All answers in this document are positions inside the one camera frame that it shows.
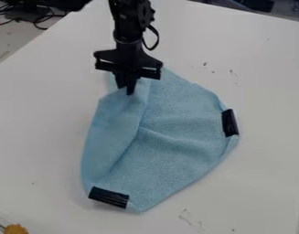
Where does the blue cloth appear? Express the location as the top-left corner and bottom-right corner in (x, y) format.
(79, 67), (242, 214)

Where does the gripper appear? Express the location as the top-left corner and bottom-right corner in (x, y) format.
(92, 39), (166, 96)

